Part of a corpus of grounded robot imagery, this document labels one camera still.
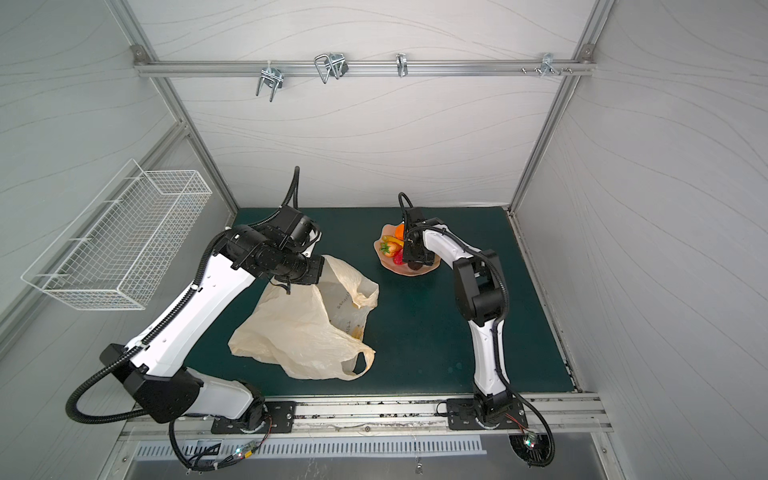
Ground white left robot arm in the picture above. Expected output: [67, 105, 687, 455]
[65, 171, 325, 432]

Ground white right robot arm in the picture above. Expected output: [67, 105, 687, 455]
[398, 192, 556, 468]

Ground red strawberry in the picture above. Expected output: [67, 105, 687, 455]
[379, 241, 402, 258]

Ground pink scalloped fruit plate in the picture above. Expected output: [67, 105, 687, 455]
[374, 224, 441, 277]

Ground yellow banana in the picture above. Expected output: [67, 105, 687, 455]
[381, 236, 404, 249]

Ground green table mat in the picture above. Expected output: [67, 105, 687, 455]
[185, 207, 574, 396]

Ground metal hook clamp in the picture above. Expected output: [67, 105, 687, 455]
[255, 62, 284, 102]
[313, 52, 349, 84]
[395, 53, 408, 78]
[520, 53, 573, 77]

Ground white wire basket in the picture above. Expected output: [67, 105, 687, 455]
[21, 160, 212, 311]

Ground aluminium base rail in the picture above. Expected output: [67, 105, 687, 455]
[119, 392, 613, 439]

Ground white slotted cable duct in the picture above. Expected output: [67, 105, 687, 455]
[133, 435, 487, 461]

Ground horizontal aluminium rail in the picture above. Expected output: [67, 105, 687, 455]
[134, 57, 597, 78]

